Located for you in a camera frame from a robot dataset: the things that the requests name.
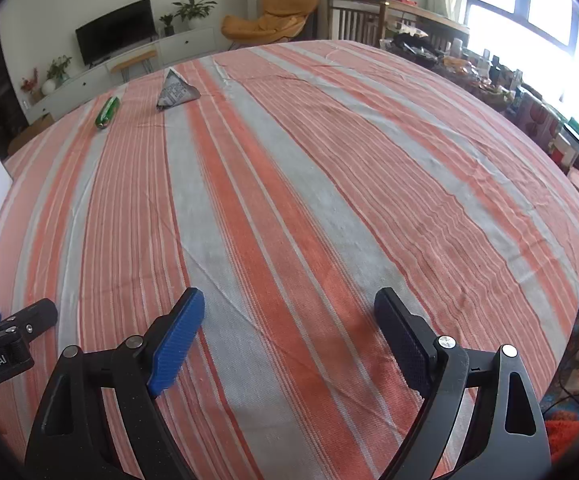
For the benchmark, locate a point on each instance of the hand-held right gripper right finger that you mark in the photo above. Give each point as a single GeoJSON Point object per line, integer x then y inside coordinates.
{"type": "Point", "coordinates": [404, 345]}

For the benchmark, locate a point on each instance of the clutter of bottles and boxes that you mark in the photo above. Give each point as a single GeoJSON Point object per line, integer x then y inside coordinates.
{"type": "Point", "coordinates": [459, 62]}

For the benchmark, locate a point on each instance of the grey triangular snack packet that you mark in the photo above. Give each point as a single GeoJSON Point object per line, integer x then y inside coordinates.
{"type": "Point", "coordinates": [174, 92]}

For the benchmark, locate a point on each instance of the red fleece blanket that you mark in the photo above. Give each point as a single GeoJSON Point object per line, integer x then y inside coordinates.
{"type": "Point", "coordinates": [564, 437]}

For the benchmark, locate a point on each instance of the red patterned box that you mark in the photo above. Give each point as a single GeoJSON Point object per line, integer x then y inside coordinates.
{"type": "Point", "coordinates": [537, 117]}

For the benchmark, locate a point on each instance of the white television cabinet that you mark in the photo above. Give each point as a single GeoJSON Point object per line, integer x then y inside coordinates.
{"type": "Point", "coordinates": [189, 42]}

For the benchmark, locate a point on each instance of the large green potted plant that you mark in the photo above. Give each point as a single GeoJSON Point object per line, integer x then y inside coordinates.
{"type": "Point", "coordinates": [194, 10]}

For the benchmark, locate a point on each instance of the green tube packet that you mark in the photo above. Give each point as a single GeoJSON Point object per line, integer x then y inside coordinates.
{"type": "Point", "coordinates": [107, 112]}

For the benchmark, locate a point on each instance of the dark framed window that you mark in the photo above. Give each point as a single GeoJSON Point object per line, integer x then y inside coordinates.
{"type": "Point", "coordinates": [529, 15]}

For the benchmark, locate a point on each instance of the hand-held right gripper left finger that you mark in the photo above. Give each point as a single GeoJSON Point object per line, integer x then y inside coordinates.
{"type": "Point", "coordinates": [179, 345]}

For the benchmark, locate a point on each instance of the red flower plant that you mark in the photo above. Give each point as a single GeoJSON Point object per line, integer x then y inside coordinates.
{"type": "Point", "coordinates": [31, 82]}

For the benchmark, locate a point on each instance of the black flat television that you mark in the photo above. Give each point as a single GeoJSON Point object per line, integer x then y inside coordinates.
{"type": "Point", "coordinates": [117, 32]}

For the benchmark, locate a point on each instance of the wooden slatted crib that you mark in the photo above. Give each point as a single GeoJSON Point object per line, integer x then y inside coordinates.
{"type": "Point", "coordinates": [354, 17]}

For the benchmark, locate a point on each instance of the orange striped tablecloth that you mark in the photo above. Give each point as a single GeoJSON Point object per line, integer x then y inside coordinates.
{"type": "Point", "coordinates": [319, 185]}

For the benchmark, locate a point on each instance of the orange lounge chair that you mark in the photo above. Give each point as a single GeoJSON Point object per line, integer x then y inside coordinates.
{"type": "Point", "coordinates": [269, 22]}

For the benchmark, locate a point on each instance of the wooden bench with metal legs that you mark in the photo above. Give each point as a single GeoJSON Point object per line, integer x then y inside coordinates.
{"type": "Point", "coordinates": [132, 60]}

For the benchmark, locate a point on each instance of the brown cardboard box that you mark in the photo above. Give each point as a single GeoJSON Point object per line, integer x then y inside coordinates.
{"type": "Point", "coordinates": [31, 132]}

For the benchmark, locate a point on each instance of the white and red box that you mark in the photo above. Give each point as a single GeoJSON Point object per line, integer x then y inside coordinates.
{"type": "Point", "coordinates": [567, 150]}

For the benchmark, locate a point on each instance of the small green potted plant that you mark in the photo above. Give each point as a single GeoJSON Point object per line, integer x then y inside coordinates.
{"type": "Point", "coordinates": [167, 24]}

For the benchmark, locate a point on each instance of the plant in white vase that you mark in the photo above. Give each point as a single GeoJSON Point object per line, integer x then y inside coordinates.
{"type": "Point", "coordinates": [55, 72]}

